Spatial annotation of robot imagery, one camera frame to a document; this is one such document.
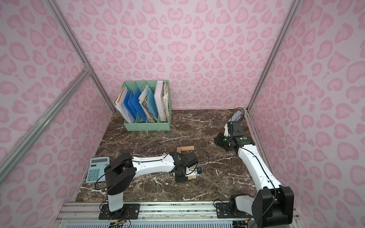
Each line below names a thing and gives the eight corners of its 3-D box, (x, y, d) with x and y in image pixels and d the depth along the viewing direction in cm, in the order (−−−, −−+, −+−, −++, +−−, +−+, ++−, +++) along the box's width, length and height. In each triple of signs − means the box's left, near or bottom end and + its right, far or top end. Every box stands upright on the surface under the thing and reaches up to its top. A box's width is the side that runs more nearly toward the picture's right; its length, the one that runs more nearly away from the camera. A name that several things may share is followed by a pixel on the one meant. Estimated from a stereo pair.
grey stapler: (232, 126, 111) (234, 121, 106) (227, 123, 113) (229, 118, 109) (241, 118, 117) (244, 113, 112) (236, 115, 119) (238, 110, 114)
